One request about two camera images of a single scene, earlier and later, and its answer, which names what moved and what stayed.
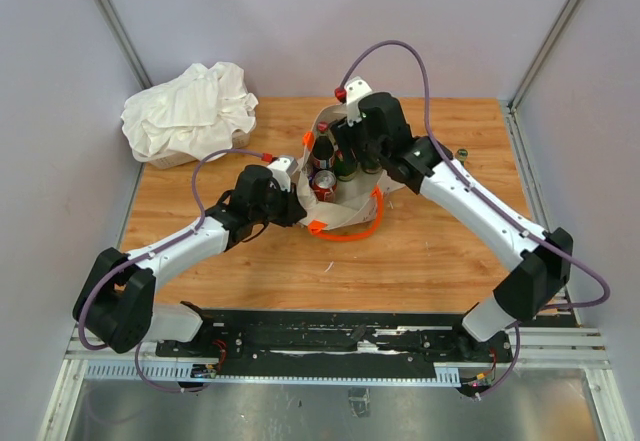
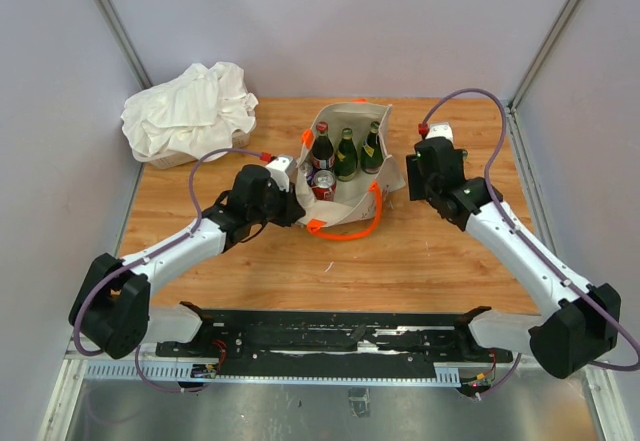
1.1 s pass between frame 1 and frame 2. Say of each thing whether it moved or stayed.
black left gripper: stayed
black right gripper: moved
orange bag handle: stayed
